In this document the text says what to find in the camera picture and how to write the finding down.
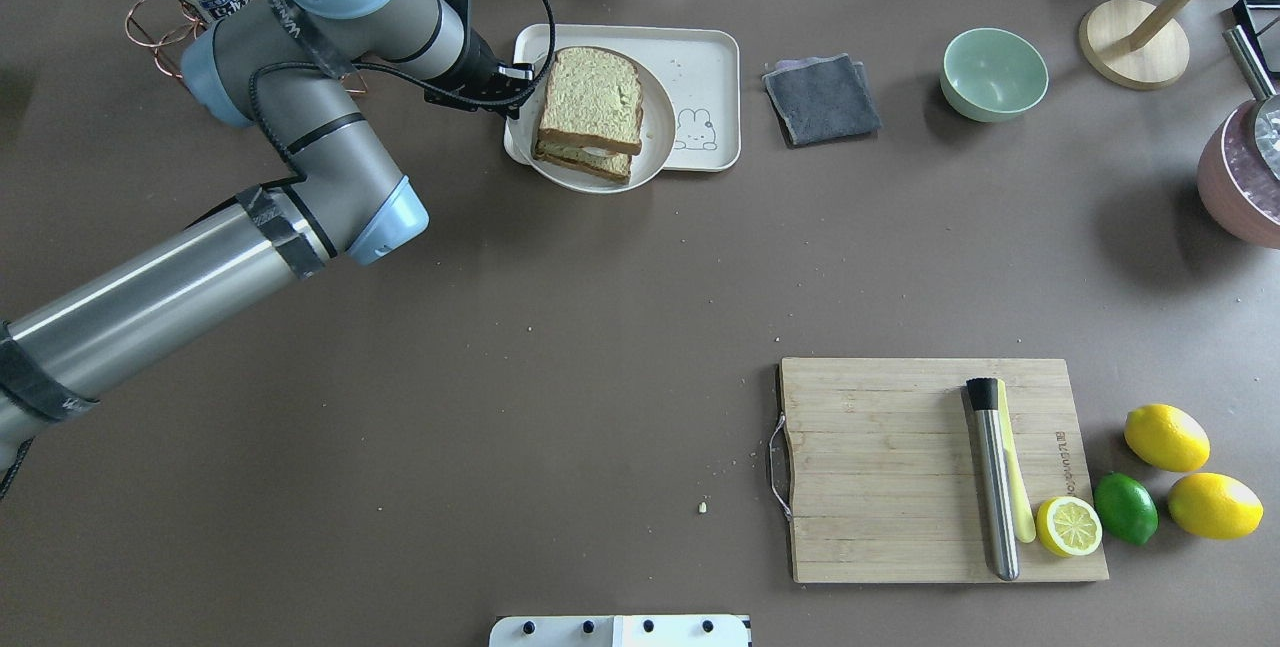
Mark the whole lemon lower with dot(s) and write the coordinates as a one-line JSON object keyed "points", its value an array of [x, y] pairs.
{"points": [[1214, 506]]}

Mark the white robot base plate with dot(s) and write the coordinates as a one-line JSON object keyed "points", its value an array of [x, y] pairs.
{"points": [[623, 630]]}

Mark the black box at table edge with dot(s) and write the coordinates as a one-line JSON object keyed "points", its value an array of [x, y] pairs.
{"points": [[1255, 17]]}

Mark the wooden stand with round base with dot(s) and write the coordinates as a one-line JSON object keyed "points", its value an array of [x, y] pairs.
{"points": [[1135, 44]]}

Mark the yellow knife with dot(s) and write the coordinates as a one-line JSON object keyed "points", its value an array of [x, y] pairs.
{"points": [[1023, 516]]}

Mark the bamboo cutting board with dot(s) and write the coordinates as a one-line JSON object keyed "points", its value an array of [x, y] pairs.
{"points": [[880, 472]]}

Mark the green lime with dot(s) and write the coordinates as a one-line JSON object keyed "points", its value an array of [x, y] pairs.
{"points": [[1125, 508]]}

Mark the fried egg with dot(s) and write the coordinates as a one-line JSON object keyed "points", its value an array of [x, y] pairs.
{"points": [[597, 153]]}

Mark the mint green bowl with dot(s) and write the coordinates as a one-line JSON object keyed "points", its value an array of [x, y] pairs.
{"points": [[991, 75]]}

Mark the cream rabbit tray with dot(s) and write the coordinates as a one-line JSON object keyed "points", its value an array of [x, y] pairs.
{"points": [[699, 69]]}

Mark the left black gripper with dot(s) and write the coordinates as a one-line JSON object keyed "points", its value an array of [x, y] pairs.
{"points": [[481, 64]]}

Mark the steel muddler black tip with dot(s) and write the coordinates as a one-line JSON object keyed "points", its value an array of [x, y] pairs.
{"points": [[993, 478]]}

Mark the grey folded cloth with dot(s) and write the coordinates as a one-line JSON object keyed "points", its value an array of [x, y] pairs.
{"points": [[822, 98]]}

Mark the pink ice bucket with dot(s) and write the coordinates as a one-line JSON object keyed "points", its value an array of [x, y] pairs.
{"points": [[1237, 186]]}

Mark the whole lemon upper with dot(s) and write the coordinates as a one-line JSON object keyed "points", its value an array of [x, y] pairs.
{"points": [[1167, 438]]}

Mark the bread slice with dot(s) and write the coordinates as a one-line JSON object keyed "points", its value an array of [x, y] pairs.
{"points": [[594, 100], [616, 170]]}

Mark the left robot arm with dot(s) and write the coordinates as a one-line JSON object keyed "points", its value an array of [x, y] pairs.
{"points": [[101, 157]]}

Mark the half lemon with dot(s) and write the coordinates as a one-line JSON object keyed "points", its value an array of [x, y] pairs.
{"points": [[1068, 527]]}

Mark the whole lemon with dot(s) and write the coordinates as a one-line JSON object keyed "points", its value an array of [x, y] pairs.
{"points": [[1167, 438], [1214, 506]]}

